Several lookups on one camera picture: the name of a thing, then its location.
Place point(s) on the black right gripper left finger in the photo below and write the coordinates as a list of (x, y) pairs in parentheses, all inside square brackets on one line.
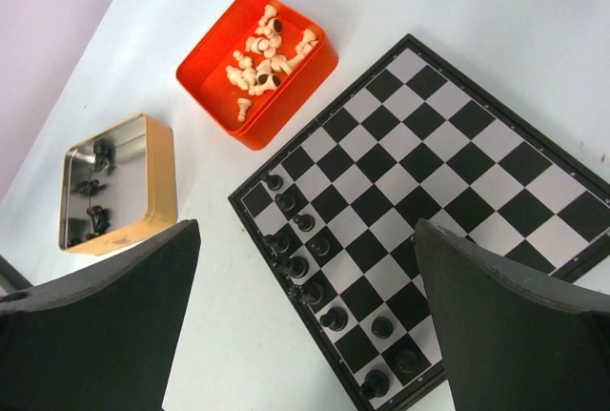
[(103, 337)]

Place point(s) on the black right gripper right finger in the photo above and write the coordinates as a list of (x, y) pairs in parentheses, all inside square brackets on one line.
[(511, 337)]

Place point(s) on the black chess piece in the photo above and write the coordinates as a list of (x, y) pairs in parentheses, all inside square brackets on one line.
[(279, 243), (295, 267), (311, 293), (406, 361), (335, 319)]

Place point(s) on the black pawn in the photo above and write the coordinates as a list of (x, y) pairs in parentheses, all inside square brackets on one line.
[(320, 246), (304, 222), (382, 327), (285, 202), (273, 182)]

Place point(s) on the pile of black chess pieces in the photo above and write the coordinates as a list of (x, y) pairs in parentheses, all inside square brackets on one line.
[(90, 187)]

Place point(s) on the pile of white chess pieces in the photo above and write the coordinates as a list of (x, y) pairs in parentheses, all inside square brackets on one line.
[(257, 79)]

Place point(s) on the gold metal tin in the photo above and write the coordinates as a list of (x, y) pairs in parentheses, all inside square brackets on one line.
[(141, 191)]

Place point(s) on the black and white chessboard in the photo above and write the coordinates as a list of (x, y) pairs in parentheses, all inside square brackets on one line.
[(414, 138)]

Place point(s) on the red plastic tray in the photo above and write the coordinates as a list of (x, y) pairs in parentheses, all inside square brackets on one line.
[(202, 73)]

